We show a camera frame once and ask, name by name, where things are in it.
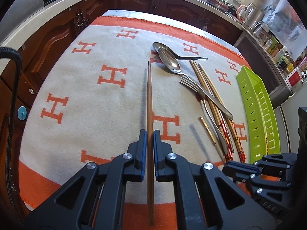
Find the electric kettle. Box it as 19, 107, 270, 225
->
236, 3, 264, 31

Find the short steel soup spoon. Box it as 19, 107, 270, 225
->
153, 42, 208, 60

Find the lime green plastic tray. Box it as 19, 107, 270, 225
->
236, 66, 281, 163

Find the large steel spoon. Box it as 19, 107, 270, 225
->
157, 47, 233, 120

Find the orange beige H-pattern cloth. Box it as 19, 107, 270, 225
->
18, 15, 253, 230

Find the red white canister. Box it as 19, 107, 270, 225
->
286, 69, 302, 94

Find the steel fork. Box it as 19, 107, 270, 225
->
180, 77, 229, 155

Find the long brown wooden chopstick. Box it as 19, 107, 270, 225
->
146, 61, 154, 227

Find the glass jar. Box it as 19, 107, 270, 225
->
253, 21, 270, 45

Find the cream chopstick red striped end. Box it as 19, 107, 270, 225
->
198, 63, 247, 163

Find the grey cabinet appliance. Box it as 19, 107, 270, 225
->
234, 32, 291, 108

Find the white refrigerator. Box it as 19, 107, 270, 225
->
274, 82, 306, 153

